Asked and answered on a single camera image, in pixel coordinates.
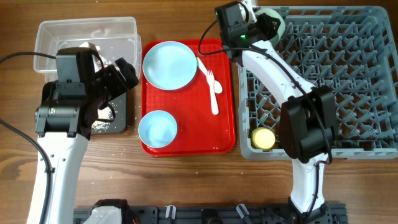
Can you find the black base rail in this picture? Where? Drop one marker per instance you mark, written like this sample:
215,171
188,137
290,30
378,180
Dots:
335,213

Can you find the red serving tray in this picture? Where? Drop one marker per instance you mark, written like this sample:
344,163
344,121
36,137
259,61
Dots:
199,131

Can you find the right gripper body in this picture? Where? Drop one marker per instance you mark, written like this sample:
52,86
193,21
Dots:
262,26

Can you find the pale green bowl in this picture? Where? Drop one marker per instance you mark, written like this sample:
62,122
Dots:
275,14

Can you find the clear plastic waste bin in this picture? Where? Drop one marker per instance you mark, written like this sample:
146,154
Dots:
113,38

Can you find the white plastic spoon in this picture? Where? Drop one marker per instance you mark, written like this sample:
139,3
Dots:
216,85

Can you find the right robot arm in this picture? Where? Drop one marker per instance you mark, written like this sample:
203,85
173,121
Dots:
308,123

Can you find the yellow plastic cup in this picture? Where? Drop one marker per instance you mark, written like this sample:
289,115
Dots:
263,138

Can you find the grey dishwasher rack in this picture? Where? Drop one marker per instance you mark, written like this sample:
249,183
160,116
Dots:
350,49

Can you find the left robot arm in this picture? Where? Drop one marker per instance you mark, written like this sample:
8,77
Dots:
60,157

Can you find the food scraps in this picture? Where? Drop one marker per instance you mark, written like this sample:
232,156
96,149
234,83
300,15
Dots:
105,117

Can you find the small light blue bowl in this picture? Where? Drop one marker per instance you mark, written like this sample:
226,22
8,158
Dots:
157,129

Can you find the light blue plate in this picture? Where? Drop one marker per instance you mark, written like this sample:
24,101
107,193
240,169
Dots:
169,65

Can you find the white plastic fork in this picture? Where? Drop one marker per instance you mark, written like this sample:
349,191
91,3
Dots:
211,81

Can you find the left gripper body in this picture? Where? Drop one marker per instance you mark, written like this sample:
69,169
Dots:
110,83

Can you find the black waste tray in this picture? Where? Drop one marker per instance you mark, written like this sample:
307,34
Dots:
118,109

